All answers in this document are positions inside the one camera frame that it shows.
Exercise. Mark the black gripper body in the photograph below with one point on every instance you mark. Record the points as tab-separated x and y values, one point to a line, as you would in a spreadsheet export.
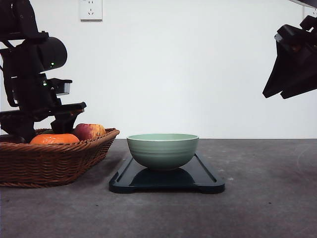
293	40
37	97

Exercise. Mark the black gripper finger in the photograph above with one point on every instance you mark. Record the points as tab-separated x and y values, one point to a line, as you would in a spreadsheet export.
290	65
64	121
67	108
307	84

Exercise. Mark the green ceramic bowl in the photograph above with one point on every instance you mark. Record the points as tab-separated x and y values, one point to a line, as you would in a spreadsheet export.
162	151

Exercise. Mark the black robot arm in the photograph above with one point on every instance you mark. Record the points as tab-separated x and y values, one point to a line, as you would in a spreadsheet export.
23	64

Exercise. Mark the brown wicker basket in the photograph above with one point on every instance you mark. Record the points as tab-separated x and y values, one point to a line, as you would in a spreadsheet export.
34	165

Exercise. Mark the red yellow apple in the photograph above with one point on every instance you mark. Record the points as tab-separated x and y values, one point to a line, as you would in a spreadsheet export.
88	131

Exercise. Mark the orange fruit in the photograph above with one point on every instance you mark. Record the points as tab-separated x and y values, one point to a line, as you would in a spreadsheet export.
54	138

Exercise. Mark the dark blue rectangular tray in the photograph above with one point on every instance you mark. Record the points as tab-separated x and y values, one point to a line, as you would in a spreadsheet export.
196	177

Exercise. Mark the white wall socket left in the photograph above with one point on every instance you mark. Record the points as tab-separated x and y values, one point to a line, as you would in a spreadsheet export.
91	11

